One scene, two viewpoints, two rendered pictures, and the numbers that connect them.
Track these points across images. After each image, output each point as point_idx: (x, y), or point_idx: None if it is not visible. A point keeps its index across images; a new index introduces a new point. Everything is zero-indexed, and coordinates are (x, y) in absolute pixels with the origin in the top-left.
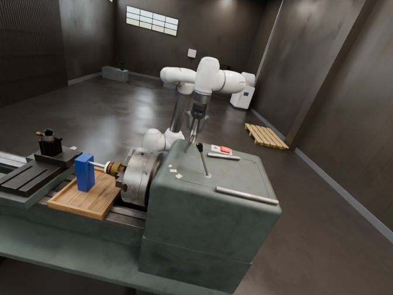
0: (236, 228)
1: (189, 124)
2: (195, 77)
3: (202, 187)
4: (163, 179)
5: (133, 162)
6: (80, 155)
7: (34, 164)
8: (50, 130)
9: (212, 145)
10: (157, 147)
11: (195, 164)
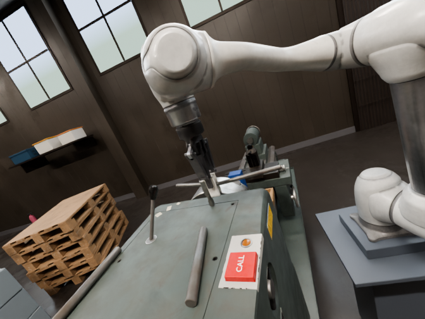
0: None
1: (210, 161)
2: None
3: (131, 237)
4: (157, 206)
5: (200, 187)
6: (236, 170)
7: (247, 169)
8: (249, 145)
9: (258, 235)
10: (369, 208)
11: (178, 222)
